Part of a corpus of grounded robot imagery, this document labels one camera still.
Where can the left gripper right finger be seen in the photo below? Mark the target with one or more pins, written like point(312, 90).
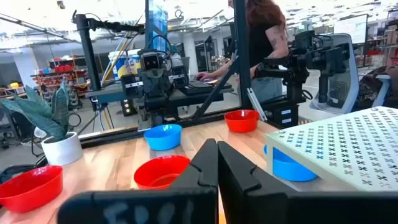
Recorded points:
point(280, 208)

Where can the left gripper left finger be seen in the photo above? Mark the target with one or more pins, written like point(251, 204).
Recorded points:
point(155, 205)

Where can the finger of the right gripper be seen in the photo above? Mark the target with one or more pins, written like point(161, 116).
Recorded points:
point(163, 82)
point(150, 82)

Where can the small red plastic bowl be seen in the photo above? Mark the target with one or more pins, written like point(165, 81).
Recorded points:
point(242, 123)
point(155, 169)
point(31, 189)

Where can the small blue plastic bowl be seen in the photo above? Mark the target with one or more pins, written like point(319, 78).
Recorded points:
point(292, 171)
point(163, 138)

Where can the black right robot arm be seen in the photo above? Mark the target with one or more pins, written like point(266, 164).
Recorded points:
point(155, 112)

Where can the background black robot arm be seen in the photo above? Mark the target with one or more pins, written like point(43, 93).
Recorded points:
point(298, 59)

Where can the white blue yellow container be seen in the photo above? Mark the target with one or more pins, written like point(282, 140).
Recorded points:
point(124, 67)

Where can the dark grey side desk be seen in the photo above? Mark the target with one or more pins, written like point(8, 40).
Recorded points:
point(105, 93)

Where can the black pole stand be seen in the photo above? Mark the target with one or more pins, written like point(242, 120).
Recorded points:
point(88, 56)

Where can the blue standing banner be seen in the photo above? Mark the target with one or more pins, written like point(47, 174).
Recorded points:
point(157, 25)

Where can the background storage shelf rack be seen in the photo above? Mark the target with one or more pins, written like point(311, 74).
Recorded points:
point(62, 70)

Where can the black box with labels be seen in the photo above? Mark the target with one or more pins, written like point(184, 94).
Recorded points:
point(276, 116)

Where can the green plant in white pot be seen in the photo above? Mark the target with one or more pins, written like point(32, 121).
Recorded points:
point(62, 149)

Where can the person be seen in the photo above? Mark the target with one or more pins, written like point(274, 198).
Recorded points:
point(264, 40)

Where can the grey office chair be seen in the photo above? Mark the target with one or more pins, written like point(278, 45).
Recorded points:
point(342, 84)

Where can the dark patterned fabric seat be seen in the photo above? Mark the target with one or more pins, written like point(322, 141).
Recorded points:
point(370, 87)

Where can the background computer monitor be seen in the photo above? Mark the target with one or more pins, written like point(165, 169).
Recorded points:
point(351, 28)

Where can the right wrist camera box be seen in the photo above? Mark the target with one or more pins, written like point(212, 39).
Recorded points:
point(150, 61)

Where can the black aluminium frame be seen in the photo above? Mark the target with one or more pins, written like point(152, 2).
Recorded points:
point(242, 46)

